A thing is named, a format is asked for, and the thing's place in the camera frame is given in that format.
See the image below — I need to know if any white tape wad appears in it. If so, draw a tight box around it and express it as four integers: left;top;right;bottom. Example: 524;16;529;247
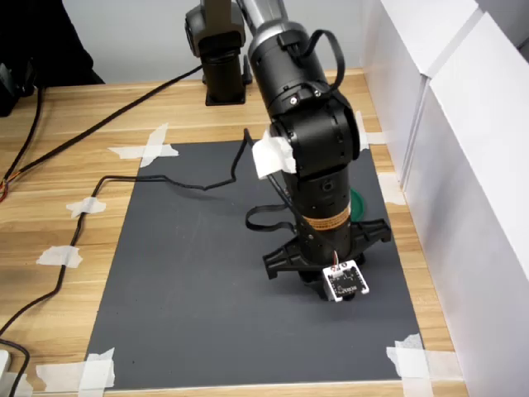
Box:
251;127;298;180

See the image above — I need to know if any thick black cable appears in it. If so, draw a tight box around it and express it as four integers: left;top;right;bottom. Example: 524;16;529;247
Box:
0;65;204;203

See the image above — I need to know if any person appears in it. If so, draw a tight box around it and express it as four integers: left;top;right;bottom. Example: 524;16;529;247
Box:
0;0;107;87

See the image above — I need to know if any black flat cable loop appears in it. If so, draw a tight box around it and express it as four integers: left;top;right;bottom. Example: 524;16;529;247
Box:
279;28;347;100

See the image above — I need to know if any round green lid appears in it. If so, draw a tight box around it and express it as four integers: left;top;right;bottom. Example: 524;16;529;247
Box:
349;186;369;222

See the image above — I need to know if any black device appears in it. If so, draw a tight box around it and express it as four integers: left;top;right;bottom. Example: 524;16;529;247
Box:
0;60;39;119

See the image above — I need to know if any white partition panel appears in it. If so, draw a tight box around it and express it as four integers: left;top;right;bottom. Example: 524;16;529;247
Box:
401;10;529;397
359;0;484;189

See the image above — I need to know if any dark grey mat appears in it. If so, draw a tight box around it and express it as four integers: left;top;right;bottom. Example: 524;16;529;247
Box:
84;140;427;391

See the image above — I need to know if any small white camera box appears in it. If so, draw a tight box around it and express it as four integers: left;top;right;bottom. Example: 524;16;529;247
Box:
322;260;371;305

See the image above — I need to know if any thin black camera cable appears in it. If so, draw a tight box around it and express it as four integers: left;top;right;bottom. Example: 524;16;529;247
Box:
0;127;299;336

